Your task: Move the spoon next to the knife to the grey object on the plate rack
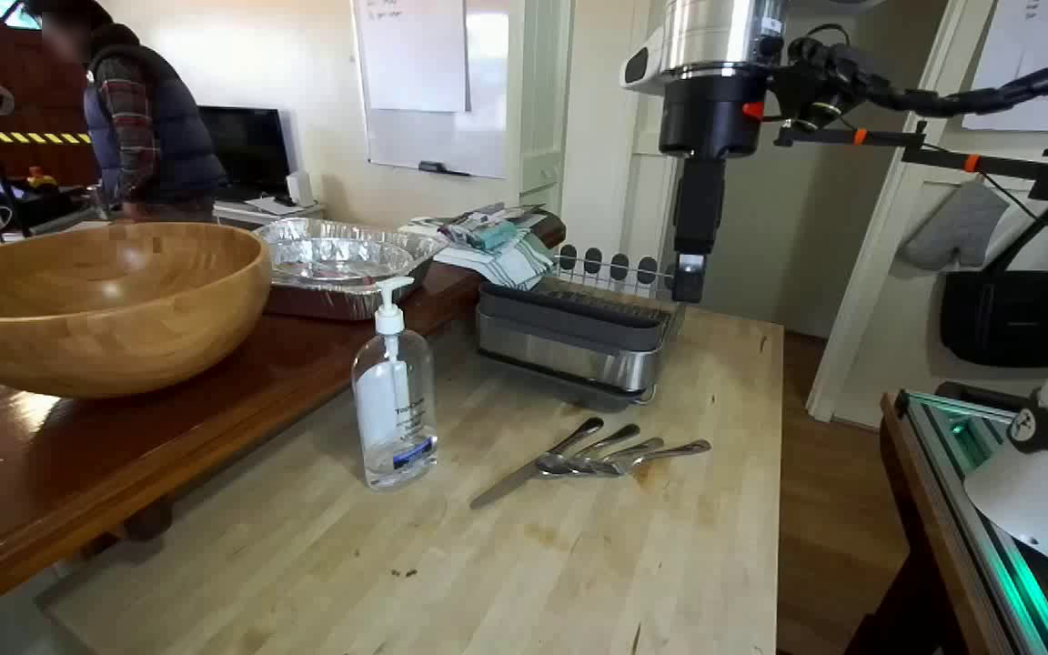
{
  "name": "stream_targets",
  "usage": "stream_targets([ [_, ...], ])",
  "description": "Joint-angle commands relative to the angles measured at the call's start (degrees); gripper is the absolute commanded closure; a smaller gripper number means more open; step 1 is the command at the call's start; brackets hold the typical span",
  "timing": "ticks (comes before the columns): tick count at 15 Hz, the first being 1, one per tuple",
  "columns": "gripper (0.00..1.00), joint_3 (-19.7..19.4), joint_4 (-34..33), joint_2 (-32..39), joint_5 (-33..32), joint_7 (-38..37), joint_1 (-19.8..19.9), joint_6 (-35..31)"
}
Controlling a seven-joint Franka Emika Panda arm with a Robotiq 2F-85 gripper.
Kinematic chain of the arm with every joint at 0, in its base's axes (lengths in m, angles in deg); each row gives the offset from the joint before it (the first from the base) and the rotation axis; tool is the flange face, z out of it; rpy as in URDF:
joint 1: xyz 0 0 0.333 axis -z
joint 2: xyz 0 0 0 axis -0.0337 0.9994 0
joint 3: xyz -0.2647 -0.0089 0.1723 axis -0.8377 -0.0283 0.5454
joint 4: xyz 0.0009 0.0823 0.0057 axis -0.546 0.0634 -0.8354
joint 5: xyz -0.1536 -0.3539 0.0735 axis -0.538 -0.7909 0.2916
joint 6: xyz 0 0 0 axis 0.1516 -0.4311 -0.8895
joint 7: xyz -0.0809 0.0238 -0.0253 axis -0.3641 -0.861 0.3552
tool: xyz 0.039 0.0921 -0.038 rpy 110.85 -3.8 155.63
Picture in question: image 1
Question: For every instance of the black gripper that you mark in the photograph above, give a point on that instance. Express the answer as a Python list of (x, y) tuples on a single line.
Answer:
[(697, 215)]

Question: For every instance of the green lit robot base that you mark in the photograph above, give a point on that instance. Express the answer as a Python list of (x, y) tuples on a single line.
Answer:
[(991, 467)]

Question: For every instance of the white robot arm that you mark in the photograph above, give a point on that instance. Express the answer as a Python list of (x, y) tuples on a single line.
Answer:
[(725, 72)]

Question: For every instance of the grey dish rack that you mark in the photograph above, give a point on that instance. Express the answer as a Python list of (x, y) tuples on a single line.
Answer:
[(576, 333)]

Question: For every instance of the silver small spoon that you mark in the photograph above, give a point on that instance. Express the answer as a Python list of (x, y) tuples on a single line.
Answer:
[(621, 464)]

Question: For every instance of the silver table knife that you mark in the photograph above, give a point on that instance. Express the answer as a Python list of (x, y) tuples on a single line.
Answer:
[(511, 483)]

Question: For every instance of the grey utensil caddy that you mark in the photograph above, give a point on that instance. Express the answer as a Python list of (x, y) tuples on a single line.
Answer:
[(611, 272)]

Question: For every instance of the striped folded towel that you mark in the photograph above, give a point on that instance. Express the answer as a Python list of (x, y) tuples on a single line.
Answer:
[(494, 243)]

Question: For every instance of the grey oven mitt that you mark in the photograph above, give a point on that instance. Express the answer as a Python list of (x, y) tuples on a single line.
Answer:
[(957, 232)]

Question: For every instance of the black hanging bag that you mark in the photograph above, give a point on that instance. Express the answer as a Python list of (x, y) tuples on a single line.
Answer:
[(995, 318)]

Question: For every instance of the clear hand sanitizer bottle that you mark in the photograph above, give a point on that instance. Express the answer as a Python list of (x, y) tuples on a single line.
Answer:
[(394, 396)]

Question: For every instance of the aluminium foil tray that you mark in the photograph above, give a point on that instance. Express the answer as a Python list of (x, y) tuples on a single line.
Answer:
[(331, 272)]

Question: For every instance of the black monitor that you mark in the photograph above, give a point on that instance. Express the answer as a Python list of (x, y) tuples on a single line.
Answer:
[(247, 146)]

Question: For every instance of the person in dark vest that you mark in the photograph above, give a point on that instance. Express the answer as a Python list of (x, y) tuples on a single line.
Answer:
[(145, 133)]

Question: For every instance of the large wooden bowl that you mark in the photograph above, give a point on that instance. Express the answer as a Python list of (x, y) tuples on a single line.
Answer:
[(123, 307)]

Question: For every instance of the dark wooden side table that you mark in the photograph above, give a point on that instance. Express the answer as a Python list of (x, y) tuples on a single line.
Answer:
[(232, 499)]

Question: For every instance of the white wall whiteboard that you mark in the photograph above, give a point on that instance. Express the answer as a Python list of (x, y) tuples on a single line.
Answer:
[(434, 83)]

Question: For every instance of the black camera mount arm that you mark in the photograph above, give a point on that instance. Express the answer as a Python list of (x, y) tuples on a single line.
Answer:
[(1021, 185)]

